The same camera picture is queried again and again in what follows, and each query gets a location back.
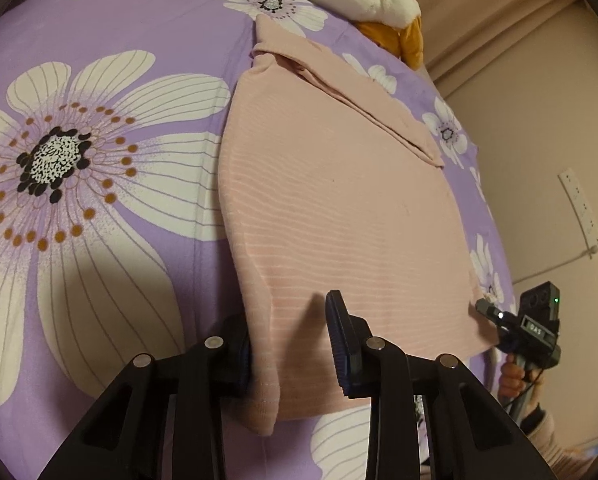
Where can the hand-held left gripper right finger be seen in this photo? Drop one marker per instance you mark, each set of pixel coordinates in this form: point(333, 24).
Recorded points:
point(337, 342)

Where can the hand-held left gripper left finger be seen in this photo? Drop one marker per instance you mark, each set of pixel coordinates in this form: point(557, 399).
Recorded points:
point(243, 360)

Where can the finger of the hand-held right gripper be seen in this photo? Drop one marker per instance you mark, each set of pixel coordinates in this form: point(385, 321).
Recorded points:
point(489, 309)

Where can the pink striped garment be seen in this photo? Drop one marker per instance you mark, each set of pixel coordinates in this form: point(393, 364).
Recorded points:
point(339, 200)

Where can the person's right forearm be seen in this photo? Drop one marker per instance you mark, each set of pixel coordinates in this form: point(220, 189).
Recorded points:
point(554, 445)

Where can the person's right hand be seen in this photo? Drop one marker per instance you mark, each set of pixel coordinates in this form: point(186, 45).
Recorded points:
point(510, 379)

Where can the beige curtain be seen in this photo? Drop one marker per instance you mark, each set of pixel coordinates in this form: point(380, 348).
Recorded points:
point(479, 15)

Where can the purple floral bed sheet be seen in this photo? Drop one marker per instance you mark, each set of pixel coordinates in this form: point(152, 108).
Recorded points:
point(144, 25)

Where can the white wall power strip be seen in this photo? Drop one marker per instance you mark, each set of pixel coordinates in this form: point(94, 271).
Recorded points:
point(581, 212)

